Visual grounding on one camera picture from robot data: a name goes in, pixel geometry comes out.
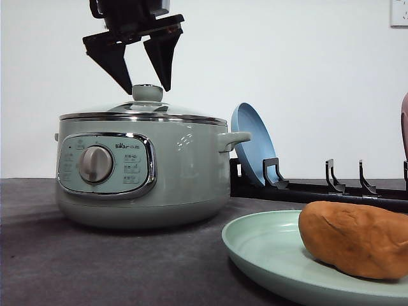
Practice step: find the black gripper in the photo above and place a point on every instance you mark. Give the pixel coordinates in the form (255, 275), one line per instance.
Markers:
(127, 22)

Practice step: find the glass steamer lid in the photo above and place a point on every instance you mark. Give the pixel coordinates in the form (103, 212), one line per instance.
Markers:
(147, 105)

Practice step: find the green plate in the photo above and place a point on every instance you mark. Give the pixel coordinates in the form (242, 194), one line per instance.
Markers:
(268, 246)

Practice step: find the brown potato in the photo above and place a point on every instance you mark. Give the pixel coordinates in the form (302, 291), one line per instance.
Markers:
(359, 240)

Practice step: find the green electric steamer pot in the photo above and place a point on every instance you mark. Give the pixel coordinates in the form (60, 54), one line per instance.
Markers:
(143, 174)

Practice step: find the blue plate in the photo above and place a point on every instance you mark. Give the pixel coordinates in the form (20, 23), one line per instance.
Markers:
(252, 153)

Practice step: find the pink plate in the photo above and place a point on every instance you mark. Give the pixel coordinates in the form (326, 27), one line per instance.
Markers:
(404, 120)

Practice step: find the black dish rack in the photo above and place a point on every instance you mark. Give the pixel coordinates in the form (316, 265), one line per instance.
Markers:
(276, 187)

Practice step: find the white wall socket right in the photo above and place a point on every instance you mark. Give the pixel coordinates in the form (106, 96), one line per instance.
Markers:
(399, 14)

